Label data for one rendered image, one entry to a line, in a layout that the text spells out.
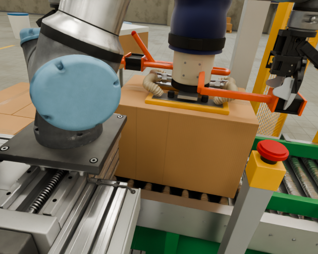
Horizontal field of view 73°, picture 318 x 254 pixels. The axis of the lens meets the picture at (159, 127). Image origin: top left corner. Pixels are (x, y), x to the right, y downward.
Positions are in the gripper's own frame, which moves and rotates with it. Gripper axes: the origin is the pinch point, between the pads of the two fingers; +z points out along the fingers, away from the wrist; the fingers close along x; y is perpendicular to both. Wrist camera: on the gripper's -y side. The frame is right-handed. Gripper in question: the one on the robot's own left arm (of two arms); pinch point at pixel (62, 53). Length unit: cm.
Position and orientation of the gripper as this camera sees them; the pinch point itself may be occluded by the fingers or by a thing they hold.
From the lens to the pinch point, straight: 115.3
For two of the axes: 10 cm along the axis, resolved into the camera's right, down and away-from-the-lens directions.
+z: -0.6, 8.6, 5.1
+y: 9.8, 1.5, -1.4
